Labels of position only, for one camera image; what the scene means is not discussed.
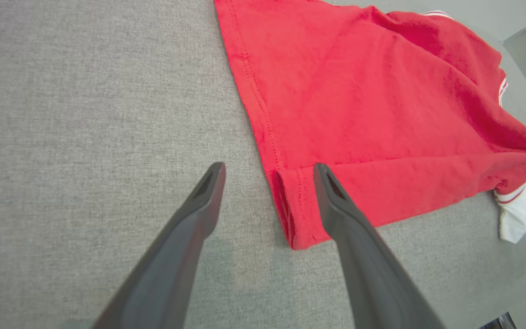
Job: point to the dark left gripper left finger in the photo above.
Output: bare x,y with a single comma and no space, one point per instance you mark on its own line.
171,265

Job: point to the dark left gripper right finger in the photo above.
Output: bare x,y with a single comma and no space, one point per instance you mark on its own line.
372,274

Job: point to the red jersey with white trim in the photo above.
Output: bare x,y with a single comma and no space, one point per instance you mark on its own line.
359,114

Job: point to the grey fabric sofa cushion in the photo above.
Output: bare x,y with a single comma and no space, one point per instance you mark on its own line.
85,114

